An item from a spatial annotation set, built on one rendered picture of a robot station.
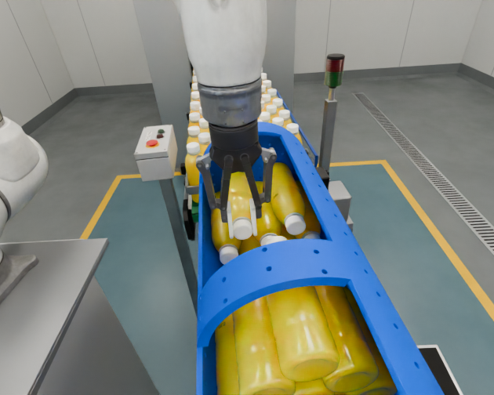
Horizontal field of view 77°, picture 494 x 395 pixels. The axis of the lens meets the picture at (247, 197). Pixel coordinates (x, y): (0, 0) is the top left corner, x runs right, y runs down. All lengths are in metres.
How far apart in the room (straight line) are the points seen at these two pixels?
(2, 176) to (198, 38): 0.56
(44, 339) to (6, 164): 0.37
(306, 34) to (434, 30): 1.85
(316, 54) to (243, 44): 4.83
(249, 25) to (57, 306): 0.61
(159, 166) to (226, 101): 0.60
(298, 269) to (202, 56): 0.28
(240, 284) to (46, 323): 0.43
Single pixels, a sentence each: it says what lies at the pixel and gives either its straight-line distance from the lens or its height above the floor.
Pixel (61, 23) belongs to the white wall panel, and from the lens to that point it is 5.63.
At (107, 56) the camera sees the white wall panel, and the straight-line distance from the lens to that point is 5.49.
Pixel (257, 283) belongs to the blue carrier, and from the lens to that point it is 0.38.
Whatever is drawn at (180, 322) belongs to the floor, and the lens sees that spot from 1.84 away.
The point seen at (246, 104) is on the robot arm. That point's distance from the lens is 0.43.
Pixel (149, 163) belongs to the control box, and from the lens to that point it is 0.99.
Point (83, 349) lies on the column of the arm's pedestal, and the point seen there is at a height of 0.78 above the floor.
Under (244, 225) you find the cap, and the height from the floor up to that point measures 1.13.
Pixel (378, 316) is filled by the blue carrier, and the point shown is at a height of 1.21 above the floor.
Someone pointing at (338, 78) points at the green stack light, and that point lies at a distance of 1.23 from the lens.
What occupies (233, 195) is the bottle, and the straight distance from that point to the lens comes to 0.65.
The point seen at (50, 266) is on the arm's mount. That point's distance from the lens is 0.83.
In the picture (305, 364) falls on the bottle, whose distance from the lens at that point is 0.41.
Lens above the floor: 1.53
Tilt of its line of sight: 37 degrees down
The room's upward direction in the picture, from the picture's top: 4 degrees counter-clockwise
